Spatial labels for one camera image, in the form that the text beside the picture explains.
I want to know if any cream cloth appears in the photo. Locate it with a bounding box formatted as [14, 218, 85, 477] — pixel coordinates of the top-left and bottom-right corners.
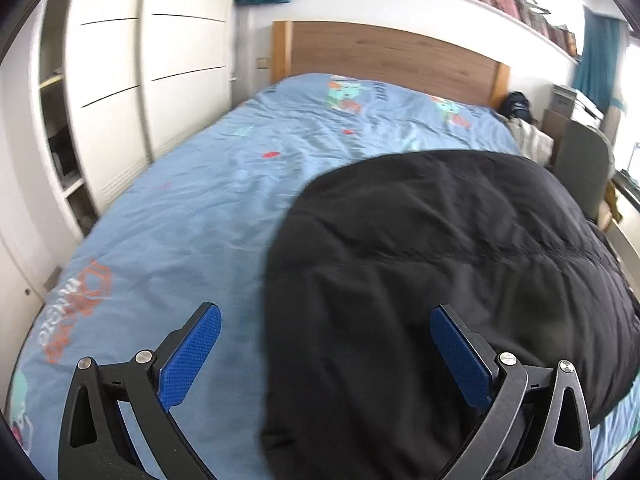
[507, 119, 555, 165]

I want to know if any blue printed bed sheet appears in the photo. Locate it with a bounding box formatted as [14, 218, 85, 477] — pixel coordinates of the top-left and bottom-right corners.
[10, 73, 640, 480]

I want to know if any black puffer jacket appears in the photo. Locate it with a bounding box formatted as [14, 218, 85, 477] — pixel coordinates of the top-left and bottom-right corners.
[260, 149, 640, 480]

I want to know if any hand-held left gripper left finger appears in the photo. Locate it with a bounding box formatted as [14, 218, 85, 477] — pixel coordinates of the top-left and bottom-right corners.
[58, 302, 222, 480]

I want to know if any white wardrobe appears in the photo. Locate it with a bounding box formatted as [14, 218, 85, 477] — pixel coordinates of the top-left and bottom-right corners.
[30, 0, 241, 241]

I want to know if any dark blue cap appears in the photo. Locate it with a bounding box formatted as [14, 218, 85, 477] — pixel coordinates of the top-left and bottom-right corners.
[500, 91, 533, 123]

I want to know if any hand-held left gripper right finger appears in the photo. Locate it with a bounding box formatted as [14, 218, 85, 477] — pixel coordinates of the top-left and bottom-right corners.
[430, 304, 593, 480]

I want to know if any wooden headboard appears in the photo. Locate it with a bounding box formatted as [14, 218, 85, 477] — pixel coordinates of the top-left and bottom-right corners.
[271, 20, 511, 108]

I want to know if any grey chair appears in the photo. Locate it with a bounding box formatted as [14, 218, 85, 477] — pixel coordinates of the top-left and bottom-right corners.
[550, 121, 617, 223]

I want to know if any white storage box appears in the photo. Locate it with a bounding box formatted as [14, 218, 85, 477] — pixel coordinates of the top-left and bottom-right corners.
[552, 84, 603, 128]

